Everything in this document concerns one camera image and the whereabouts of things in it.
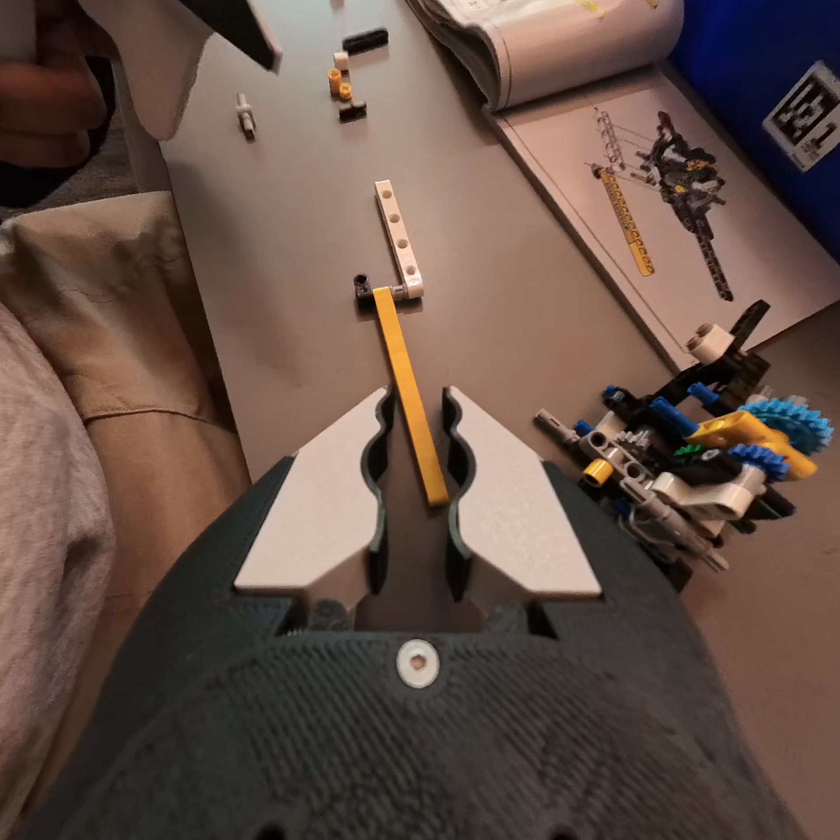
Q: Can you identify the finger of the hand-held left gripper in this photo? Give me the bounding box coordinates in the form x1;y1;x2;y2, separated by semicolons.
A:
177;0;284;73

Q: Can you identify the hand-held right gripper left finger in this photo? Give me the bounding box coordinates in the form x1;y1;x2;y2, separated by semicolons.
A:
234;386;396;611

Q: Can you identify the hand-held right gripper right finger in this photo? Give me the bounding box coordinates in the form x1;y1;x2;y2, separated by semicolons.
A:
441;386;603;611

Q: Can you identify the yellow lego beam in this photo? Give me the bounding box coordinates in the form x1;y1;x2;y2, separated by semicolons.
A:
372;286;451;507

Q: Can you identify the partly built lego model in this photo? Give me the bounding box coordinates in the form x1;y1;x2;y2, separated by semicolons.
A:
533;299;835;593

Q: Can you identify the white lego beam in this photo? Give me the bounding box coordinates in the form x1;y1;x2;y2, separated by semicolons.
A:
373;180;426;302

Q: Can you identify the lego instruction booklet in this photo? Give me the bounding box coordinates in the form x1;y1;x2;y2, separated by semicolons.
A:
402;0;840;374

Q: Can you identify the person's left hand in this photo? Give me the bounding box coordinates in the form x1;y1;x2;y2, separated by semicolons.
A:
0;58;111;169

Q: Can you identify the blue plastic bin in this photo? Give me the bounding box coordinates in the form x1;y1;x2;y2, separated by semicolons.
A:
666;0;840;261

